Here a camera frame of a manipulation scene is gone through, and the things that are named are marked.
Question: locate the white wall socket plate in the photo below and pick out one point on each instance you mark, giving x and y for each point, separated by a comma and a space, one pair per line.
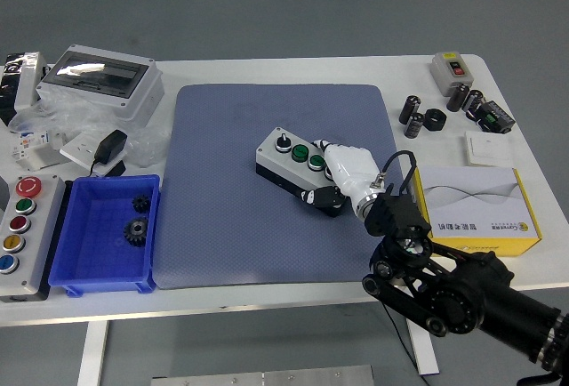
75, 149

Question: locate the shiny black foil packet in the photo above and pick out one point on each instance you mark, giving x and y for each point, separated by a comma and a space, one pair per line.
8, 88

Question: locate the grey metal plate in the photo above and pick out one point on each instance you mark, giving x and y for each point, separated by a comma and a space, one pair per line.
266, 378

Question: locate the black power adapter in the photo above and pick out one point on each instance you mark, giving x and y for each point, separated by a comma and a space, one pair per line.
111, 143

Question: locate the white wall switch plate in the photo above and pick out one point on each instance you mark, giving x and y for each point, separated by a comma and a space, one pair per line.
489, 148

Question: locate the grey four-button control box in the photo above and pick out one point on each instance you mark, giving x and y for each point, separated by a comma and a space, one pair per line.
278, 161

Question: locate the grey enclosure with clear lid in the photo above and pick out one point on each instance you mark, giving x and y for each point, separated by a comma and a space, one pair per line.
133, 97

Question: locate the small black gear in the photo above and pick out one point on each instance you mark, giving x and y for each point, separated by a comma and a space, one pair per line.
141, 204

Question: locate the clear plastic bag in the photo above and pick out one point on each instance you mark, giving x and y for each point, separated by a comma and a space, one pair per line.
149, 146

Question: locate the white table leg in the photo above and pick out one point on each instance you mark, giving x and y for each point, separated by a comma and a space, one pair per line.
424, 355
92, 355

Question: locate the black module with green terminal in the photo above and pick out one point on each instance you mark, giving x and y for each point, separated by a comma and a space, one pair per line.
495, 118

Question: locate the large black gear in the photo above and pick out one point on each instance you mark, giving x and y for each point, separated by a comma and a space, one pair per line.
137, 231

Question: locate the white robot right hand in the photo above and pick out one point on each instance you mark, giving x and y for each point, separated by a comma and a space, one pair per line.
351, 168

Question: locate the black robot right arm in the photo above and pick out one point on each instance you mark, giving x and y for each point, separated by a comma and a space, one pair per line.
489, 297

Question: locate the black hex nut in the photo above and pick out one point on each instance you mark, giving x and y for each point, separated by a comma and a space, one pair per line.
435, 120

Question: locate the blue-grey table mat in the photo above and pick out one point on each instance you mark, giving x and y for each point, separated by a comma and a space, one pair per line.
222, 208

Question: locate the blue plastic bin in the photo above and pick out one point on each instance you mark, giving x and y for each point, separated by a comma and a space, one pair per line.
89, 248

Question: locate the grey two-button switch box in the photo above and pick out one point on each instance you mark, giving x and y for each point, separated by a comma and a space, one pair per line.
444, 74

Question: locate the white circuit breaker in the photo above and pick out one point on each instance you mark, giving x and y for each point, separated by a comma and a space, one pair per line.
31, 148

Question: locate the yellow and white carton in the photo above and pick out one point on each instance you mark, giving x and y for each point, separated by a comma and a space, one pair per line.
480, 195

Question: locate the white cardboard box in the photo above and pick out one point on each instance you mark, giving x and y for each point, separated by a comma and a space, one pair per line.
29, 83

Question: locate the grey five-button control box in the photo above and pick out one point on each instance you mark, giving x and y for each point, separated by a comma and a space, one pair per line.
44, 226

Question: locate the black cylindrical capacitor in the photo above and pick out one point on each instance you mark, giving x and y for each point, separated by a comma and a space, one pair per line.
472, 101
414, 126
457, 98
410, 110

